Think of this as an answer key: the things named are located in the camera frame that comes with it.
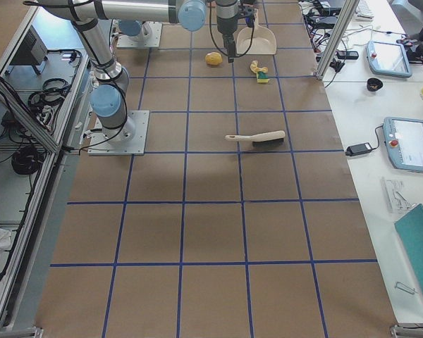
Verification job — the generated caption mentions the aluminium frame post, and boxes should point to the aluminium frame post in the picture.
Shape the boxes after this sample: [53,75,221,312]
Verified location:
[315,0,359,80]

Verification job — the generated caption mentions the teal board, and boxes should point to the teal board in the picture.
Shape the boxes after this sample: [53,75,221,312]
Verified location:
[395,204,423,295]

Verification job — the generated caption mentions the beige hand brush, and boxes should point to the beige hand brush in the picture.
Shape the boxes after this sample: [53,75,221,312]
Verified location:
[224,130,286,146]

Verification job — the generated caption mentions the coiled black cables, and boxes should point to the coiled black cables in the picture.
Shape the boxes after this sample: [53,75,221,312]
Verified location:
[11,146,39,176]

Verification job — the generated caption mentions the metal allen key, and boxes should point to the metal allen key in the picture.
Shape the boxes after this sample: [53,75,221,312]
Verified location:
[394,281,417,295]

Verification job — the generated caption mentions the yellow green sponge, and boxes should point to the yellow green sponge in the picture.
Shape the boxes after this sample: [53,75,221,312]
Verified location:
[257,71,270,84]

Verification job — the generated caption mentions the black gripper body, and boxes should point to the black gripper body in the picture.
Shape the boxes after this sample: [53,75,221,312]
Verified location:
[216,15,238,36]

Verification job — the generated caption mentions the beige wrapper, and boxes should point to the beige wrapper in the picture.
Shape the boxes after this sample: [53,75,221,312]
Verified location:
[250,60,268,74]

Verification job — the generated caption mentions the far blue teach pendant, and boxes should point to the far blue teach pendant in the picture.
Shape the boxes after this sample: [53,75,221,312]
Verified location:
[366,41,412,78]

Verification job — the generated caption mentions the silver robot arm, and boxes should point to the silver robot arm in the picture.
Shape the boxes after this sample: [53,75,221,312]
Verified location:
[118,20,152,41]
[23,1,206,84]

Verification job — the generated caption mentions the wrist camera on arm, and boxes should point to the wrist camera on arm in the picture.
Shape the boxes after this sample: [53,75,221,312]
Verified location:
[239,6,255,28]

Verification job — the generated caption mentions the beige plastic dustpan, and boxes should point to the beige plastic dustpan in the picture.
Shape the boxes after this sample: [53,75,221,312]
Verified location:
[236,9,277,55]

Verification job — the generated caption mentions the near blue teach pendant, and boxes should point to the near blue teach pendant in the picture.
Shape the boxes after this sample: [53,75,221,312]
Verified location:
[383,117,423,173]

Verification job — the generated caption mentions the blue teach pendant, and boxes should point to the blue teach pendant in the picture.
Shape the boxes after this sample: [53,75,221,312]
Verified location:
[366,41,412,78]
[383,117,423,173]

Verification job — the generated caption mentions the grey control box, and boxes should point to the grey control box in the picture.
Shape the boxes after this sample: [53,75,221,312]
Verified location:
[7,25,48,75]

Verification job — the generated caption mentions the black power adapter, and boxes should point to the black power adapter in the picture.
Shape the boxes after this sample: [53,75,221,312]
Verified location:
[345,142,374,157]

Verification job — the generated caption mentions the clear plastic package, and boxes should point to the clear plastic package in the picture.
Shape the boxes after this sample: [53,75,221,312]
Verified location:
[381,177,417,214]

